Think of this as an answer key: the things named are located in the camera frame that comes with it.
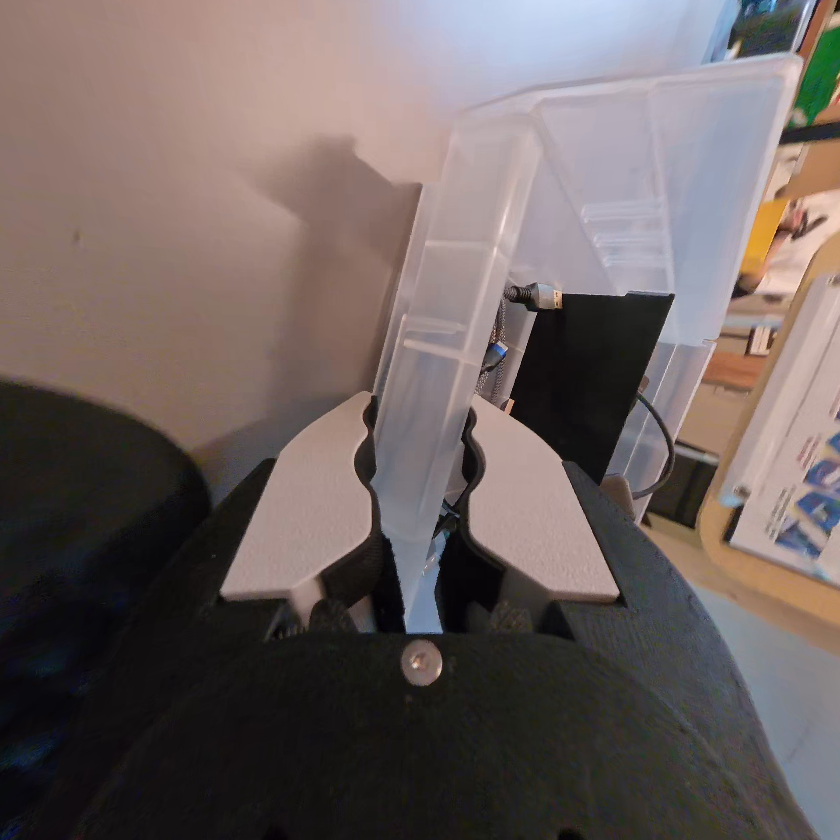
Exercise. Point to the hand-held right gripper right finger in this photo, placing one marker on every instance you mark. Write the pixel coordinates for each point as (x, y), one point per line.
(538, 518)

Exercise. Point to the black padded wrist rest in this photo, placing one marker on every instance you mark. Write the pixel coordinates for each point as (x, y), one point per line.
(85, 492)

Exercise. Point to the wooden instruction board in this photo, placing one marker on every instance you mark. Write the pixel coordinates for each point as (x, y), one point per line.
(800, 420)

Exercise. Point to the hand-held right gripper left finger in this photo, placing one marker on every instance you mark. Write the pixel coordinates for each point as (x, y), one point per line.
(308, 499)

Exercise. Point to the clear plastic storage bin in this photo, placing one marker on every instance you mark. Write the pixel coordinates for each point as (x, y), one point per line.
(590, 164)

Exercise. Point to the black divider panel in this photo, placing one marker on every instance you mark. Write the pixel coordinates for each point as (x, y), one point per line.
(584, 380)

